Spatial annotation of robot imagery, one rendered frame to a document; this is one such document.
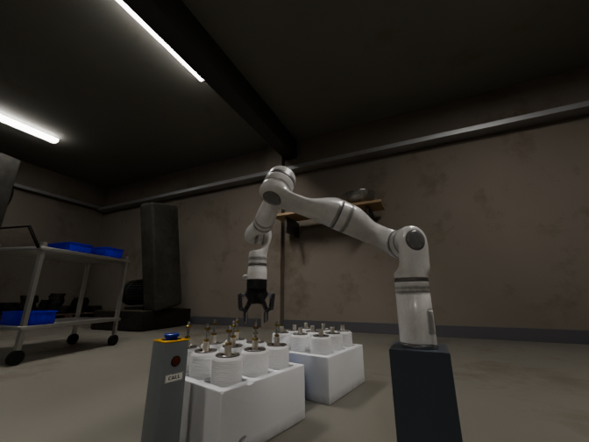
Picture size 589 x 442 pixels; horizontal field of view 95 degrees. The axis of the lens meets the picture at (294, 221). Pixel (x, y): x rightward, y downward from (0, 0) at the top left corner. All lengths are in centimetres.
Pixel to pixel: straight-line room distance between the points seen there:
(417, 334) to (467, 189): 313
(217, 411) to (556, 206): 368
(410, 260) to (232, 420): 66
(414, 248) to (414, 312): 17
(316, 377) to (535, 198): 319
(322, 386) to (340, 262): 256
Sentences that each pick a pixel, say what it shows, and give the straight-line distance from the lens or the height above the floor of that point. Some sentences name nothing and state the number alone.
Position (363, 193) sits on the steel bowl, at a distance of 338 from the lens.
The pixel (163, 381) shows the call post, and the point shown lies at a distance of 89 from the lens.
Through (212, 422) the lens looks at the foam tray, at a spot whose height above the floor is 10.
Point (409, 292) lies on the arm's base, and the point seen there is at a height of 44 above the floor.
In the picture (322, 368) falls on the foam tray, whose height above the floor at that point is 13.
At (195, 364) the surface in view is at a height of 22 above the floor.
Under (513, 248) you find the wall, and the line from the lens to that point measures 374.
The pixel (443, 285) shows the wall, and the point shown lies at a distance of 359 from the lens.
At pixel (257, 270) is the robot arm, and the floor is 52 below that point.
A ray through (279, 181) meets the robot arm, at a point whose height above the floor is 74.
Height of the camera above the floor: 43
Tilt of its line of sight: 16 degrees up
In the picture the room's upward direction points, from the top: straight up
